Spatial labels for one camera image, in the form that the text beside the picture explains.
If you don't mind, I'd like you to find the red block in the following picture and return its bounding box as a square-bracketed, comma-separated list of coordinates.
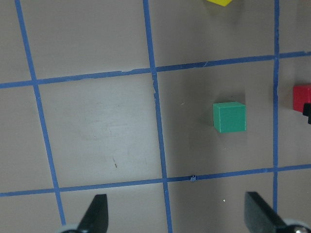
[293, 84, 311, 112]

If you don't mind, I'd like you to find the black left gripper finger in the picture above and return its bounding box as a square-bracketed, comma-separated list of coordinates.
[303, 103, 311, 124]

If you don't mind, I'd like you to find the green block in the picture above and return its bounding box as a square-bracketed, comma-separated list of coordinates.
[212, 102, 247, 133]

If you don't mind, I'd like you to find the yellow block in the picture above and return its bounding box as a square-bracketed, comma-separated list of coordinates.
[207, 0, 232, 7]

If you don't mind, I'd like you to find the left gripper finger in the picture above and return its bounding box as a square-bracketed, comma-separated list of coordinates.
[244, 192, 292, 233]
[76, 194, 108, 233]

